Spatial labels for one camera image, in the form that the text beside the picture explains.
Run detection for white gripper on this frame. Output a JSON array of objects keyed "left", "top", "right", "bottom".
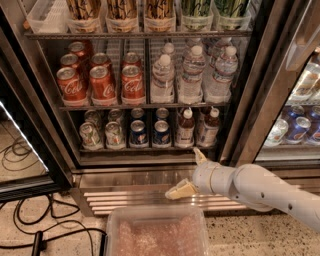
[{"left": 165, "top": 147, "right": 238, "bottom": 200}]

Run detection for pepsi can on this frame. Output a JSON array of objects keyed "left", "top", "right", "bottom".
[
  {"left": 155, "top": 108, "right": 169, "bottom": 121},
  {"left": 130, "top": 120, "right": 147, "bottom": 145},
  {"left": 153, "top": 120, "right": 170, "bottom": 146},
  {"left": 130, "top": 108, "right": 145, "bottom": 121}
]

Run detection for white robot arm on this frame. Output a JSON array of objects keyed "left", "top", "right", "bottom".
[{"left": 165, "top": 148, "right": 320, "bottom": 232}]

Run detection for green soda can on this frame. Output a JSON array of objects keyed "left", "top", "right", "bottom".
[
  {"left": 84, "top": 110, "right": 102, "bottom": 130},
  {"left": 105, "top": 121, "right": 124, "bottom": 148},
  {"left": 79, "top": 122, "right": 102, "bottom": 150},
  {"left": 108, "top": 109, "right": 124, "bottom": 126}
]

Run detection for right door white can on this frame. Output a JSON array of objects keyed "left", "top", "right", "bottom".
[{"left": 264, "top": 118, "right": 288, "bottom": 147}]

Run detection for right glass fridge door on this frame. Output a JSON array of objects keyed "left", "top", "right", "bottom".
[{"left": 230, "top": 0, "right": 320, "bottom": 177}]

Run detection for stainless steel fridge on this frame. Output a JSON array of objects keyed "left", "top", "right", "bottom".
[{"left": 0, "top": 0, "right": 320, "bottom": 216}]

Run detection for front right coca-cola can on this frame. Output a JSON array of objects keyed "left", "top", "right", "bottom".
[{"left": 121, "top": 65, "right": 144, "bottom": 99}]

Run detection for front left green soda can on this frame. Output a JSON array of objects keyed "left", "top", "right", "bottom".
[{"left": 79, "top": 122, "right": 102, "bottom": 150}]

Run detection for door blue can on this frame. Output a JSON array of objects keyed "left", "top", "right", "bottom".
[
  {"left": 306, "top": 105, "right": 320, "bottom": 145},
  {"left": 286, "top": 117, "right": 311, "bottom": 144}
]

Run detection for rear left green soda can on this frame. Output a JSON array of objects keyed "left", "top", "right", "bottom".
[{"left": 84, "top": 110, "right": 102, "bottom": 130}]

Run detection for front middle coca-cola can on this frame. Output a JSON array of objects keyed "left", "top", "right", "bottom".
[{"left": 89, "top": 66, "right": 115, "bottom": 100}]

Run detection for second row right coca-cola can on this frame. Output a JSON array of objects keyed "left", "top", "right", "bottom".
[{"left": 121, "top": 52, "right": 142, "bottom": 68}]

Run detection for second row coca-cola can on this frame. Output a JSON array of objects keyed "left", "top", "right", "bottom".
[
  {"left": 60, "top": 53, "right": 81, "bottom": 72},
  {"left": 90, "top": 53, "right": 112, "bottom": 72},
  {"left": 121, "top": 52, "right": 142, "bottom": 68}
]

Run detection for right door far blue can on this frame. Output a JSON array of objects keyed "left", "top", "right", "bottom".
[{"left": 306, "top": 105, "right": 320, "bottom": 145}]

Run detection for front left coca-cola can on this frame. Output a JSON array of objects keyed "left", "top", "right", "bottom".
[{"left": 57, "top": 67, "right": 87, "bottom": 101}]

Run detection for second row middle coca-cola can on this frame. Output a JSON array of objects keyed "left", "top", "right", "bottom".
[{"left": 90, "top": 53, "right": 112, "bottom": 72}]

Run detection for top shelf green can left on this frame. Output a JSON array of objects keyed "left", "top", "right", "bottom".
[{"left": 180, "top": 0, "right": 213, "bottom": 31}]

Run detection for shelf green can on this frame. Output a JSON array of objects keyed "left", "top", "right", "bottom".
[
  {"left": 180, "top": 0, "right": 213, "bottom": 31},
  {"left": 213, "top": 0, "right": 251, "bottom": 31}
]

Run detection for open glass fridge door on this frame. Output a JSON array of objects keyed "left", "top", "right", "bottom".
[{"left": 0, "top": 69, "right": 73, "bottom": 203}]

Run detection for top shelf brown can right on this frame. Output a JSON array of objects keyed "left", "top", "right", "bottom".
[{"left": 143, "top": 0, "right": 176, "bottom": 32}]

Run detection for shelf brown can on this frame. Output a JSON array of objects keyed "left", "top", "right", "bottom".
[
  {"left": 143, "top": 0, "right": 176, "bottom": 32},
  {"left": 106, "top": 0, "right": 138, "bottom": 33},
  {"left": 66, "top": 0, "right": 101, "bottom": 33}
]

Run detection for top shelf green can right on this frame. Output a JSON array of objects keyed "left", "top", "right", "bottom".
[{"left": 213, "top": 0, "right": 251, "bottom": 31}]

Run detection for second row left coca-cola can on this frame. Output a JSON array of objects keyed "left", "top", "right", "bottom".
[{"left": 60, "top": 53, "right": 81, "bottom": 72}]

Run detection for rear left coca-cola can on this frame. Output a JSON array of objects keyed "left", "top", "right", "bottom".
[{"left": 68, "top": 41, "right": 93, "bottom": 60}]

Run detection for top shelf brown can middle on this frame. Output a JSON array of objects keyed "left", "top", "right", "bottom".
[{"left": 106, "top": 0, "right": 138, "bottom": 33}]

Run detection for top shelf brown can left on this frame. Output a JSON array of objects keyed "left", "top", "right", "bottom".
[{"left": 66, "top": 0, "right": 101, "bottom": 33}]

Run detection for empty clear shelf tray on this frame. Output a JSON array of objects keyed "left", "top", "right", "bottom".
[{"left": 27, "top": 0, "right": 68, "bottom": 34}]

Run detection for left juice bottle white cap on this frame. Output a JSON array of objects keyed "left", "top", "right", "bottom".
[{"left": 175, "top": 108, "right": 195, "bottom": 148}]

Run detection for juice bottle white cap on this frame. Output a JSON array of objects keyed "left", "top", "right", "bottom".
[
  {"left": 197, "top": 107, "right": 220, "bottom": 147},
  {"left": 175, "top": 108, "right": 195, "bottom": 148}
]

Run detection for right juice bottle white cap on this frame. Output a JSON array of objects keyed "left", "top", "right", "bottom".
[{"left": 197, "top": 107, "right": 220, "bottom": 147}]

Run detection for clear plastic bin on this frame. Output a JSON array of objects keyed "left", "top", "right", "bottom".
[{"left": 104, "top": 205, "right": 209, "bottom": 256}]

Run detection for front middle water bottle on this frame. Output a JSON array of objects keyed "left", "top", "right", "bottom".
[{"left": 179, "top": 45, "right": 206, "bottom": 104}]

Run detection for water bottle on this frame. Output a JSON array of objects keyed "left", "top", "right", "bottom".
[
  {"left": 179, "top": 45, "right": 206, "bottom": 104},
  {"left": 208, "top": 37, "right": 232, "bottom": 67},
  {"left": 150, "top": 54, "right": 175, "bottom": 103},
  {"left": 204, "top": 46, "right": 238, "bottom": 103},
  {"left": 161, "top": 42, "right": 175, "bottom": 61}
]

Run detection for front right water bottle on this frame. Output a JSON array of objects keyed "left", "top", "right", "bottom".
[{"left": 204, "top": 46, "right": 238, "bottom": 103}]

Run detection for front left water bottle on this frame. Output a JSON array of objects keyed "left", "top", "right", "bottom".
[{"left": 150, "top": 54, "right": 175, "bottom": 103}]

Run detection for rear right water bottle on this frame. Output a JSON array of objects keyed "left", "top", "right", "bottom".
[{"left": 208, "top": 37, "right": 232, "bottom": 67}]

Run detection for rear left water bottle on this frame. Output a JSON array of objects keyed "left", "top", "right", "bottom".
[{"left": 161, "top": 42, "right": 175, "bottom": 61}]

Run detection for black floor cables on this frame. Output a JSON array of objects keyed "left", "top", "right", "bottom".
[{"left": 0, "top": 123, "right": 108, "bottom": 256}]

